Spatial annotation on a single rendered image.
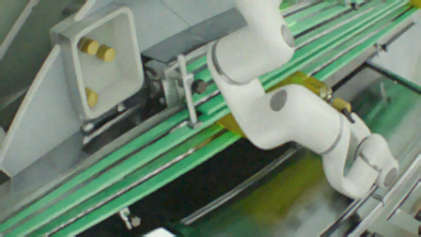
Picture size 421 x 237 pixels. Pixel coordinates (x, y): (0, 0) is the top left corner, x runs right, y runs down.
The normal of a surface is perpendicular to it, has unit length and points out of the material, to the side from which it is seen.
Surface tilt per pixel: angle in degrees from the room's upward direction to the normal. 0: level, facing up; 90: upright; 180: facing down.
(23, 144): 0
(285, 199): 90
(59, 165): 90
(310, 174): 90
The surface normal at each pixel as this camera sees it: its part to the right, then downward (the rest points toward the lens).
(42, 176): -0.17, -0.84
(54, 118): 0.64, 0.31
